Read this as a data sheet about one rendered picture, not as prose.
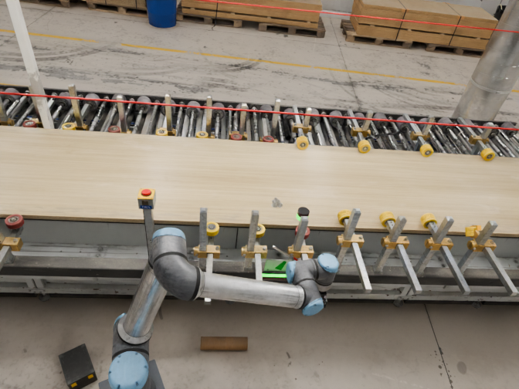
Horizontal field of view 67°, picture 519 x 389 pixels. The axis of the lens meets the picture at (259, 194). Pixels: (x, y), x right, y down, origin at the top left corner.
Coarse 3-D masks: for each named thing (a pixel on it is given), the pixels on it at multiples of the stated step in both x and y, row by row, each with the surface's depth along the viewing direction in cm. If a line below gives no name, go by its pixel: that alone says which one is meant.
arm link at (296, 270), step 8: (288, 264) 162; (296, 264) 161; (304, 264) 162; (312, 264) 162; (288, 272) 162; (296, 272) 159; (304, 272) 158; (312, 272) 161; (288, 280) 162; (296, 280) 158
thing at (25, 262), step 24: (24, 264) 203; (48, 264) 205; (72, 264) 207; (96, 264) 208; (120, 264) 210; (144, 264) 212; (192, 264) 215; (216, 264) 217; (240, 264) 219; (264, 264) 221
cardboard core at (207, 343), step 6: (204, 342) 248; (210, 342) 248; (216, 342) 248; (222, 342) 249; (228, 342) 249; (234, 342) 250; (240, 342) 250; (246, 342) 251; (204, 348) 248; (210, 348) 248; (216, 348) 248; (222, 348) 249; (228, 348) 249; (234, 348) 250; (240, 348) 250; (246, 348) 251
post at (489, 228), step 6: (492, 222) 203; (486, 228) 207; (492, 228) 204; (480, 234) 211; (486, 234) 207; (480, 240) 210; (486, 240) 210; (468, 252) 220; (474, 252) 217; (462, 258) 225; (468, 258) 220; (462, 264) 225; (468, 264) 224; (462, 270) 228
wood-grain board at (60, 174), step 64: (0, 128) 255; (0, 192) 212; (64, 192) 218; (128, 192) 223; (192, 192) 229; (256, 192) 235; (320, 192) 242; (384, 192) 249; (448, 192) 256; (512, 192) 264
